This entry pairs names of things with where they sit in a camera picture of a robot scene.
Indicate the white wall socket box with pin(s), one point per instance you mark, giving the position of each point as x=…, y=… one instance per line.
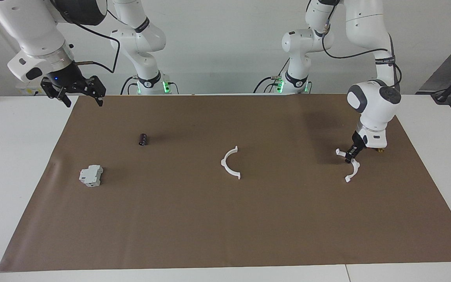
x=26, y=91

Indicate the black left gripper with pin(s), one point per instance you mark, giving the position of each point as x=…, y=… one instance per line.
x=358, y=144

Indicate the brown paper table mat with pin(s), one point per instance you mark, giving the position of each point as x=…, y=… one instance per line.
x=225, y=219

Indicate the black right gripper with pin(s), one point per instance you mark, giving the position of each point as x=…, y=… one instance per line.
x=67, y=80

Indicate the white circuit breaker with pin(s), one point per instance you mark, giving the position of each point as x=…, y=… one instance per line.
x=91, y=176

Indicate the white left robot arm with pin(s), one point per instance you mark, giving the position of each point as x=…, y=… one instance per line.
x=374, y=105

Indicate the black cylindrical capacitor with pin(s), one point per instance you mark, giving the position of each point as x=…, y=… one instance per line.
x=143, y=140

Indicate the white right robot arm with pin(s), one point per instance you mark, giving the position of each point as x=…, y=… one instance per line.
x=33, y=27

